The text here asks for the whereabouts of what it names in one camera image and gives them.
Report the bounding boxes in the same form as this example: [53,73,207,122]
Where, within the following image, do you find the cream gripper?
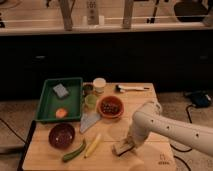
[126,134,144,148]

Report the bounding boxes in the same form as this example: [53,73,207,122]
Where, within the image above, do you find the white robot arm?
[127,101,213,157]

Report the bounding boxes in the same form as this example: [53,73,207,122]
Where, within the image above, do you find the orange bowl with contents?
[97,96,124,119]

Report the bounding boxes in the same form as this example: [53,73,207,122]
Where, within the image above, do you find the purple bowl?
[49,123,75,149]

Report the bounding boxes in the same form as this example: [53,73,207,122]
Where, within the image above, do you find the yellow banana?
[84,134,102,158]

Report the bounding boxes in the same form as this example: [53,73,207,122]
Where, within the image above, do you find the grey folded cloth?
[79,113,101,133]

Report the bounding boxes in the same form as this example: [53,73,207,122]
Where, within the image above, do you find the light green cup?
[85,94,98,109]

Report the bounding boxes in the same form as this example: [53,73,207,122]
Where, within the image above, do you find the white cup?
[93,78,106,93]

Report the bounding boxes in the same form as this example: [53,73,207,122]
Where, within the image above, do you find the small dark cup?
[83,84,93,96]

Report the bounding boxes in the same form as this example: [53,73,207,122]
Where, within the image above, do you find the green cucumber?
[62,139,86,162]

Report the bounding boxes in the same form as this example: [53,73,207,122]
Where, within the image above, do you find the dark blue floor object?
[190,92,211,108]

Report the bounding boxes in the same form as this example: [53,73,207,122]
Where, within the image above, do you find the orange round object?
[55,108,68,119]

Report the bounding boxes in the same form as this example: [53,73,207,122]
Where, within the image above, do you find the green plastic tray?
[35,77,83,123]

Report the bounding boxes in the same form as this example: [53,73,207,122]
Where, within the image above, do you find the blue-grey sponge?
[53,84,69,98]

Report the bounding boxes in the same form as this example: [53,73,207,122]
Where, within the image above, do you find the black floor cable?
[169,103,198,153]

